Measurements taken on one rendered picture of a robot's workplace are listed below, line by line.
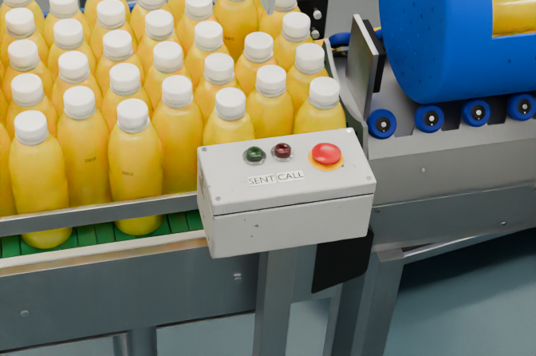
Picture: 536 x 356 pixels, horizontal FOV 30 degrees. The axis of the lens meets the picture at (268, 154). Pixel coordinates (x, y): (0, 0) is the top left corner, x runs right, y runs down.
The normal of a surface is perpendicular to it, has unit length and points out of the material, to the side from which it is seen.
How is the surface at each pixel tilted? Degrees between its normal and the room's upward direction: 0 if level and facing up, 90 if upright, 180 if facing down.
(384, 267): 90
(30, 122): 0
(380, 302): 90
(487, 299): 0
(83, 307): 90
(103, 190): 90
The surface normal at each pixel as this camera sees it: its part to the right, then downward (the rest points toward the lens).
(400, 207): 0.20, 0.89
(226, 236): 0.23, 0.69
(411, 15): -0.97, 0.13
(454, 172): 0.24, 0.40
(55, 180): 0.72, 0.51
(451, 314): 0.05, -0.72
